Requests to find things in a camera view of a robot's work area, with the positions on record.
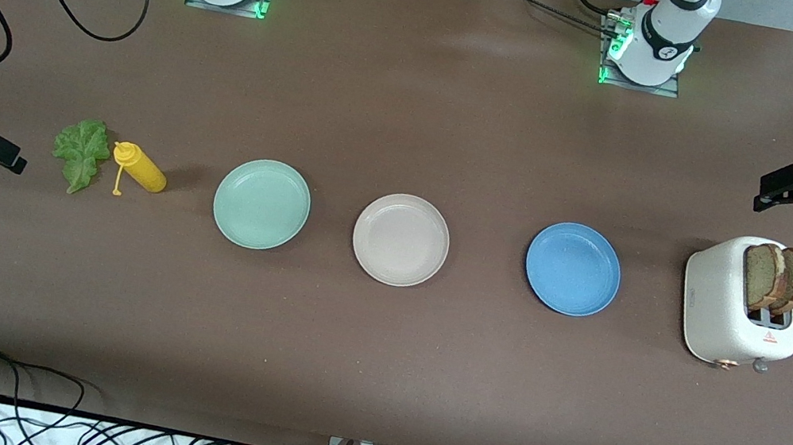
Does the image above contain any green lettuce leaf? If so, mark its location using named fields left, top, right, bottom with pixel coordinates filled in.
left=46, top=114, right=117, bottom=200

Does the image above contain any blue plate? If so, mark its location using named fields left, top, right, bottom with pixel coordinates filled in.
left=518, top=215, right=629, bottom=323

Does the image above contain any black base power cable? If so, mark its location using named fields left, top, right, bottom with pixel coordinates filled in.
left=480, top=0, right=628, bottom=39

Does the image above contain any yellow squeeze bottle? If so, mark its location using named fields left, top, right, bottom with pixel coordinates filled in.
left=106, top=140, right=173, bottom=204

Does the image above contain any mint green plate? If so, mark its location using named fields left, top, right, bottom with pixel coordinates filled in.
left=207, top=152, right=318, bottom=258

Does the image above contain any beige plate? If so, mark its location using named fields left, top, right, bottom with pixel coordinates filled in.
left=346, top=186, right=458, bottom=295

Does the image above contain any white toaster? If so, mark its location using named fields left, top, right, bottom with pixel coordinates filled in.
left=670, top=226, right=793, bottom=380

